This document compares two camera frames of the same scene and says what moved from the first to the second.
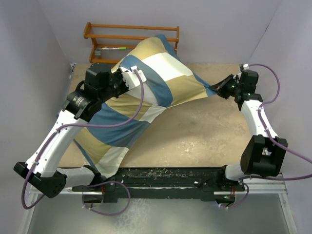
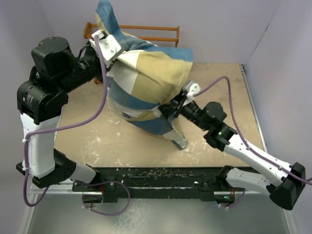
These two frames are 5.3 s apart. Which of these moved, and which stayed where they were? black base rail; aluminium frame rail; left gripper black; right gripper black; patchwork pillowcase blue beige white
Moved: patchwork pillowcase blue beige white; right gripper black; left gripper black
Stayed: black base rail; aluminium frame rail
